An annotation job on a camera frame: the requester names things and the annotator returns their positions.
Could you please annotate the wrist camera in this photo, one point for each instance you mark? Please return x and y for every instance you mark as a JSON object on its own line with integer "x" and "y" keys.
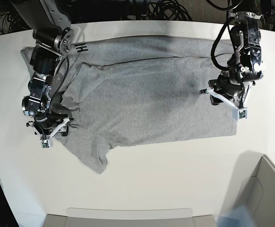
{"x": 240, "y": 113}
{"x": 48, "y": 143}

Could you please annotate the blue blurred object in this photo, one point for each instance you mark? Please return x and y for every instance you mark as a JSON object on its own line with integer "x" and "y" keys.
{"x": 239, "y": 217}

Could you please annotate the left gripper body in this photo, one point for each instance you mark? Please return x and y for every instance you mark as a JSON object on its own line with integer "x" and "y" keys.
{"x": 233, "y": 95}

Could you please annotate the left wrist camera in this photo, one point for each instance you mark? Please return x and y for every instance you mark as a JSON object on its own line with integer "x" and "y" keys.
{"x": 240, "y": 113}

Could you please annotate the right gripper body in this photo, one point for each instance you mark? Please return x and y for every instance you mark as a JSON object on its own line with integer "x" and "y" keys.
{"x": 48, "y": 125}

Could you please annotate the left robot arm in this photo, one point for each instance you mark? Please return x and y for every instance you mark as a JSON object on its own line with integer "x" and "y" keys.
{"x": 244, "y": 68}

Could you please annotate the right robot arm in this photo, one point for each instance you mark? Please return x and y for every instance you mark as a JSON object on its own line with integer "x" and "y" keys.
{"x": 53, "y": 36}

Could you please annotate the grey T-shirt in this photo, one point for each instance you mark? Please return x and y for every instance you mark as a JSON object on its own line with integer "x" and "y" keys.
{"x": 137, "y": 90}

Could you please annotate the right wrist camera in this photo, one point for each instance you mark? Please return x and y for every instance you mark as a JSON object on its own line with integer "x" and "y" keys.
{"x": 48, "y": 143}

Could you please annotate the grey chair at bottom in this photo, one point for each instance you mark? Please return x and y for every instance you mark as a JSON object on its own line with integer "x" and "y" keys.
{"x": 76, "y": 217}

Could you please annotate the white box at right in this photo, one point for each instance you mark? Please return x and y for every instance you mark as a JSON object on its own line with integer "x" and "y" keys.
{"x": 257, "y": 194}

